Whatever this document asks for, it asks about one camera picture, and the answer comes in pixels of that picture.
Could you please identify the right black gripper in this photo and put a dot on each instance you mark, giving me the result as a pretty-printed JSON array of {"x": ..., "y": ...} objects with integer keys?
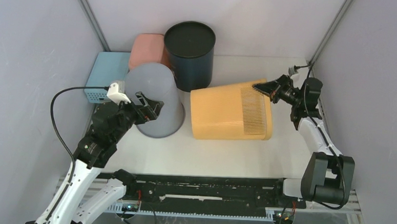
[{"x": 273, "y": 89}]

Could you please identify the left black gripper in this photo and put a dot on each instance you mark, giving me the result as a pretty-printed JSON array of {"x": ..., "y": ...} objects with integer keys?
[{"x": 150, "y": 110}]

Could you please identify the grey bin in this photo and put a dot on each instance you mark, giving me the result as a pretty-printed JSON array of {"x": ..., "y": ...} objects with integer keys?
[{"x": 156, "y": 82}]

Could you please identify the yellow perforated bin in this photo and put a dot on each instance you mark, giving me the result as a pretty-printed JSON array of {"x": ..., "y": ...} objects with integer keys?
[{"x": 232, "y": 112}]

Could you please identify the pink plastic basket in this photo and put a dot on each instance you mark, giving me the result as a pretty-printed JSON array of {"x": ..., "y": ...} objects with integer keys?
[{"x": 148, "y": 48}]

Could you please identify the blue plastic basket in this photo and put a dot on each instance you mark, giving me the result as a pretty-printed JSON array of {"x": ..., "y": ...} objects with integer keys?
[{"x": 108, "y": 67}]

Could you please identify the dark blue cylindrical bin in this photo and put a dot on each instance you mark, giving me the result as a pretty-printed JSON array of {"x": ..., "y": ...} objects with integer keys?
[{"x": 190, "y": 50}]

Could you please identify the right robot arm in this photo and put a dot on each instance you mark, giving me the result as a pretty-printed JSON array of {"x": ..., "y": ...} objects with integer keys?
[{"x": 328, "y": 176}]

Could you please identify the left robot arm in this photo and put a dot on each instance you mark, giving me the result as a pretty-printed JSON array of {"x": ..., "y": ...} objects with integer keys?
[{"x": 91, "y": 156}]

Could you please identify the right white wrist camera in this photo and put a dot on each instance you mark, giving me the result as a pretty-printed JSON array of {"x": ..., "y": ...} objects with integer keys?
[{"x": 293, "y": 72}]

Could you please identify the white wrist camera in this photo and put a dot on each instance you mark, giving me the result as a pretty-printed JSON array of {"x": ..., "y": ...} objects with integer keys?
[
  {"x": 116, "y": 93},
  {"x": 293, "y": 72}
]

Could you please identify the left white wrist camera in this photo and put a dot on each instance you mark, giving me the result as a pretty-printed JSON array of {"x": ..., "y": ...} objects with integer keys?
[{"x": 116, "y": 93}]

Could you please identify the white slotted cable duct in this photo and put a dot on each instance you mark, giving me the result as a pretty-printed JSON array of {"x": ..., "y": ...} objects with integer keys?
[{"x": 128, "y": 208}]

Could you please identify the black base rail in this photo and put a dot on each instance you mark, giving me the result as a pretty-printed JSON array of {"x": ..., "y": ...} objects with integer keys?
[{"x": 210, "y": 194}]

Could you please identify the aluminium frame rail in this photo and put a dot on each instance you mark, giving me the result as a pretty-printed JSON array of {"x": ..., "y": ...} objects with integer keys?
[{"x": 352, "y": 207}]

